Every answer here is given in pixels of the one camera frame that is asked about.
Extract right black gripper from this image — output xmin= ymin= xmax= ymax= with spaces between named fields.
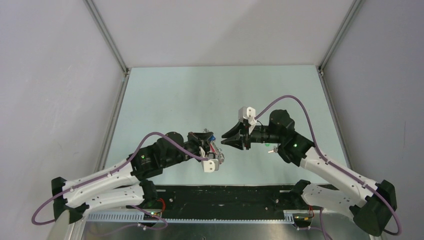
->
xmin=221 ymin=120 xmax=283 ymax=151

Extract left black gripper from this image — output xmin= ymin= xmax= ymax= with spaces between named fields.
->
xmin=162 ymin=131 xmax=214 ymax=168

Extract red keyring with rings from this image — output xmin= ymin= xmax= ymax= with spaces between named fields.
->
xmin=209 ymin=133 xmax=225 ymax=165

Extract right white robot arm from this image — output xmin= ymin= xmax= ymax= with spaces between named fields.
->
xmin=221 ymin=107 xmax=397 ymax=237

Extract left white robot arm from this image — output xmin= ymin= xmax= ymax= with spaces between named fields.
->
xmin=51 ymin=131 xmax=224 ymax=224

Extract bunch of tagged keys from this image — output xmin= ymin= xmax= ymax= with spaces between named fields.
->
xmin=267 ymin=144 xmax=280 ymax=154

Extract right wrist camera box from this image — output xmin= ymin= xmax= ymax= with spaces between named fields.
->
xmin=238 ymin=106 xmax=257 ymax=126

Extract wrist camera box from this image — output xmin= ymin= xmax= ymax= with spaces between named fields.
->
xmin=238 ymin=106 xmax=257 ymax=126
xmin=200 ymin=148 xmax=221 ymax=173

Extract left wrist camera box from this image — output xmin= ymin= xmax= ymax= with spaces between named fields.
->
xmin=200 ymin=148 xmax=221 ymax=173

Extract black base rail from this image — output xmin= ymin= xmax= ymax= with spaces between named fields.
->
xmin=139 ymin=185 xmax=310 ymax=221

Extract white slotted cable duct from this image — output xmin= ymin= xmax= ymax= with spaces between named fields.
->
xmin=86 ymin=211 xmax=294 ymax=224

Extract left aluminium frame post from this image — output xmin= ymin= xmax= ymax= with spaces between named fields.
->
xmin=83 ymin=0 xmax=129 ymax=76

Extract aluminium frame post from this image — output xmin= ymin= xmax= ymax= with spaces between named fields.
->
xmin=83 ymin=0 xmax=129 ymax=76
xmin=317 ymin=0 xmax=365 ymax=76

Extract right aluminium frame post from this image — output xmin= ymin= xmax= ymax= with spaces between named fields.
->
xmin=317 ymin=0 xmax=365 ymax=76

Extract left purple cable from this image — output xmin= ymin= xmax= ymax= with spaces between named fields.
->
xmin=31 ymin=131 xmax=211 ymax=231

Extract purple cable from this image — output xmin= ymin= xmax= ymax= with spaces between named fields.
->
xmin=31 ymin=131 xmax=211 ymax=231
xmin=254 ymin=95 xmax=403 ymax=240

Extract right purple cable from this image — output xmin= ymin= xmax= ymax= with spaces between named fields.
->
xmin=254 ymin=95 xmax=403 ymax=240

